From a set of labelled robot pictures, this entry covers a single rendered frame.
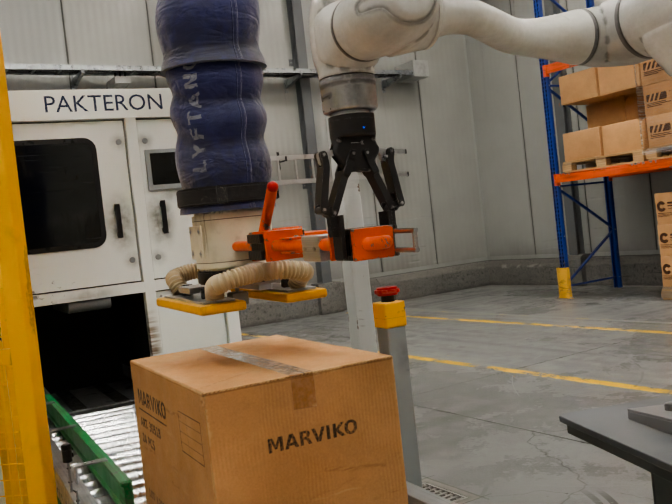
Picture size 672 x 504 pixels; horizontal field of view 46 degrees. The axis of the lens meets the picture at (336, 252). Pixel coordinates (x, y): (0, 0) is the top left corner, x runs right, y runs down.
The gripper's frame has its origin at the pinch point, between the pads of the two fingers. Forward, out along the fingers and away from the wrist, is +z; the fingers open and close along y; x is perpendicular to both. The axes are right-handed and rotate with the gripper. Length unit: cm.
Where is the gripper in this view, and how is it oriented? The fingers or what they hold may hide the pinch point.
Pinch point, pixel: (364, 240)
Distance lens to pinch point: 127.0
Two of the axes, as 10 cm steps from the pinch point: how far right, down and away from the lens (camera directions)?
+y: -8.9, 1.1, -4.5
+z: 1.1, 9.9, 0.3
